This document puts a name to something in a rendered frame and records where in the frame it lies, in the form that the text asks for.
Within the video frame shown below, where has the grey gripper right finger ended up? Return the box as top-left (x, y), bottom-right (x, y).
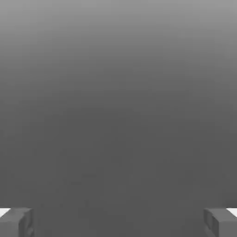
top-left (203, 207), bottom-right (237, 237)

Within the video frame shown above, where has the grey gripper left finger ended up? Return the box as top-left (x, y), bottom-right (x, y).
top-left (0, 207), bottom-right (35, 237)

